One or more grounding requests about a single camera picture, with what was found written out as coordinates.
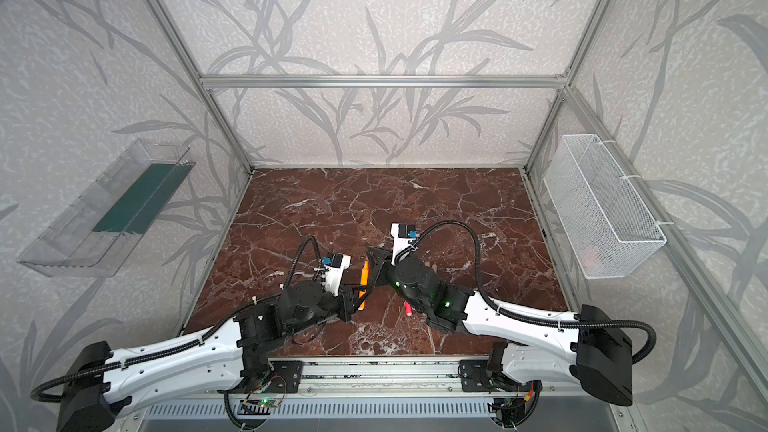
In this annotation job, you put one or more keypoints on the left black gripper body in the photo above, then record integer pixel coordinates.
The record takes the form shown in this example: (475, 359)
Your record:
(351, 298)

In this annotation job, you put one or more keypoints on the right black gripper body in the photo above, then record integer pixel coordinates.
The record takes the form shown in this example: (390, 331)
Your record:
(380, 267)

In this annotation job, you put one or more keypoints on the orange highlighter pen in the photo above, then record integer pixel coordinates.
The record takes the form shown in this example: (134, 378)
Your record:
(363, 282)

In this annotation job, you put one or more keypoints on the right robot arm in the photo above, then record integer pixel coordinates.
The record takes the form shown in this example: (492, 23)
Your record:
(587, 347)

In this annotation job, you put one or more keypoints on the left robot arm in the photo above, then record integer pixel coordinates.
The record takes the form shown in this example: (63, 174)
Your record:
(104, 384)

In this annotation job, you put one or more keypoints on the green circuit board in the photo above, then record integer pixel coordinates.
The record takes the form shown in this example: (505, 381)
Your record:
(257, 407)

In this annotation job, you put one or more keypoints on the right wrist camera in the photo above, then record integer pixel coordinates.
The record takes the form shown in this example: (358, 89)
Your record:
(404, 236)

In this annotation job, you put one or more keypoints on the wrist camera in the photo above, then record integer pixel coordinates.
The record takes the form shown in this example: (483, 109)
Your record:
(332, 270)
(404, 236)

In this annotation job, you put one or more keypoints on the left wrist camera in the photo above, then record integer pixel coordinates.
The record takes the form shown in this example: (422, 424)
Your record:
(332, 270)

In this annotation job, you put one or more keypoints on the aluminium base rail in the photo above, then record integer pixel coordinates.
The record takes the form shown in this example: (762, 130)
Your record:
(355, 375)

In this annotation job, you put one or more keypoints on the white wire mesh basket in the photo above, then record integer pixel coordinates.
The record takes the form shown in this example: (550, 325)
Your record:
(609, 227)

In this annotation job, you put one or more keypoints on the clear plastic wall bin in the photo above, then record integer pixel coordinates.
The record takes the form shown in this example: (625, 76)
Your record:
(95, 235)

